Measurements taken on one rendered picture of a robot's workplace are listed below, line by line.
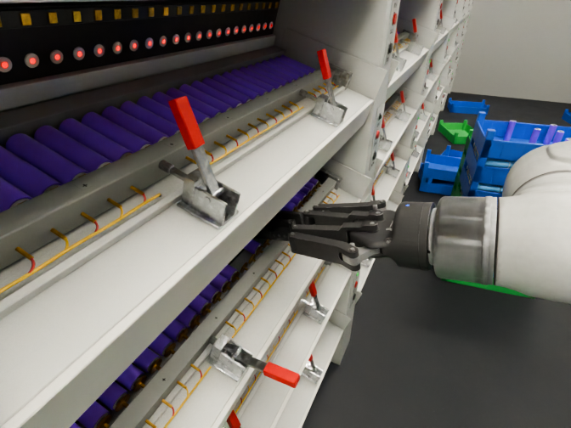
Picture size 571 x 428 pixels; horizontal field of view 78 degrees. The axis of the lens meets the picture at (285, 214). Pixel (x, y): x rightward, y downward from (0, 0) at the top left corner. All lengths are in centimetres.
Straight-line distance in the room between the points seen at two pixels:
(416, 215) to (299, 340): 37
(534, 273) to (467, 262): 5
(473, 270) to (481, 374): 82
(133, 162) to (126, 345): 13
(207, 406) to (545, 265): 33
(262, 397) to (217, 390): 22
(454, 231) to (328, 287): 44
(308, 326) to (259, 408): 18
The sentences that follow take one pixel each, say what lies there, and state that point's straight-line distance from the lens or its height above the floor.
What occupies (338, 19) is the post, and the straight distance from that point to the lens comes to 65.
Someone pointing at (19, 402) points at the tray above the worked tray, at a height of 73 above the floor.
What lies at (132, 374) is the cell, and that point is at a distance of 39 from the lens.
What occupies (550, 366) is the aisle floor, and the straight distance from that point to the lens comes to 130.
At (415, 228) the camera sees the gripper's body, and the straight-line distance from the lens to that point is 39.
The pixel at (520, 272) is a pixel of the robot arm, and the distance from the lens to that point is 38.
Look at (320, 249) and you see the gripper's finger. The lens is 41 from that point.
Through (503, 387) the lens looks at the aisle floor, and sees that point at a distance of 119.
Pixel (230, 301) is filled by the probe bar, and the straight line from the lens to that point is 43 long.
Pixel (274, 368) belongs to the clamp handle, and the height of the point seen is 57.
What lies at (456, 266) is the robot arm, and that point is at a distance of 38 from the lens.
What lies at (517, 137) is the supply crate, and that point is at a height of 49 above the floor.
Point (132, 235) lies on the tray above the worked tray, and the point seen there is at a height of 74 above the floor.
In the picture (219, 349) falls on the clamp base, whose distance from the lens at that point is 39.
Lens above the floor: 88
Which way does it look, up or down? 32 degrees down
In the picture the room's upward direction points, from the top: straight up
